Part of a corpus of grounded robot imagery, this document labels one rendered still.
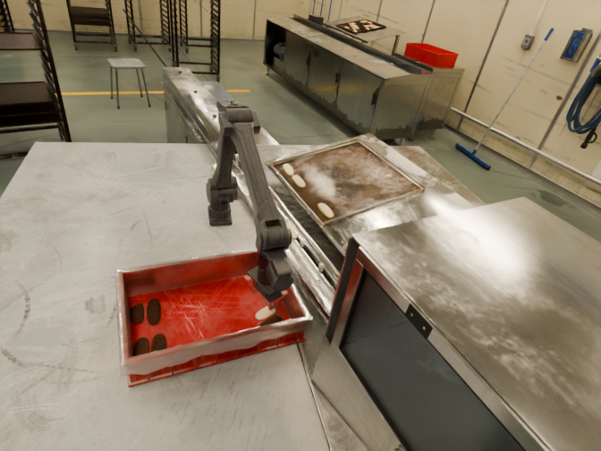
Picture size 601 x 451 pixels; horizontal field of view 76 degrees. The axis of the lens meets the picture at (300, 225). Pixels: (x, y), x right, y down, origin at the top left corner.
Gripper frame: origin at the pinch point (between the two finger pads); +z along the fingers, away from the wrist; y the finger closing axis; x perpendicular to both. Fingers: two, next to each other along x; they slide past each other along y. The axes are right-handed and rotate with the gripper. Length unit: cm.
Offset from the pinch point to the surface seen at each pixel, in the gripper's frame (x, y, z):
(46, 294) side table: -46, -41, 6
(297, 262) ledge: 20.1, -6.7, 1.5
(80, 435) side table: -53, 4, 3
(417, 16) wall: 487, -270, -5
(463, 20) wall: 465, -191, -20
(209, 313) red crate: -13.6, -7.6, 4.7
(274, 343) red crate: -6.2, 12.7, 1.6
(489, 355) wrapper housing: -9, 54, -47
